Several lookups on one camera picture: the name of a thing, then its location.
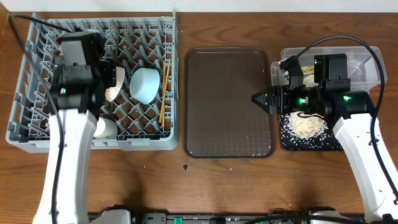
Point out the white bowl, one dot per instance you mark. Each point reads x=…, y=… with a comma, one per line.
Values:
x=112, y=92

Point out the dark brown serving tray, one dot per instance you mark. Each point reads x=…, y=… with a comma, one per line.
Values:
x=221, y=121

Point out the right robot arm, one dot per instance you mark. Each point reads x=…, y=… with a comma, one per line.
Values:
x=353, y=119

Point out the white cup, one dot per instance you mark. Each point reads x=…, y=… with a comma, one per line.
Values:
x=106, y=129

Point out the black waste tray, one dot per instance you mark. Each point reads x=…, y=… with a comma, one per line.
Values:
x=308, y=143

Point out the pile of rice waste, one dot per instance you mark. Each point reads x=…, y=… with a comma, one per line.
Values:
x=306, y=126

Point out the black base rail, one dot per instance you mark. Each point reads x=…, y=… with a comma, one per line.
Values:
x=124, y=214

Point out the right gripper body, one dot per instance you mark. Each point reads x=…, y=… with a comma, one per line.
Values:
x=299, y=99

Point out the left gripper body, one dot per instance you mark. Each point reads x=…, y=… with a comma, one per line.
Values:
x=109, y=72

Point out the green orange snack wrapper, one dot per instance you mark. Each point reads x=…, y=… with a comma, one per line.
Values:
x=308, y=70

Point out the grey dishwasher rack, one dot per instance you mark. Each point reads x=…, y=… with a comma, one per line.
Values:
x=131, y=43

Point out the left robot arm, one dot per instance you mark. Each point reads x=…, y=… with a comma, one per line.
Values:
x=77, y=92

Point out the light blue bowl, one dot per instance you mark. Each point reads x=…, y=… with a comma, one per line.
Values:
x=144, y=85

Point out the clear plastic bin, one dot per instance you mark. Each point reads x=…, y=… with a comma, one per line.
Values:
x=361, y=66

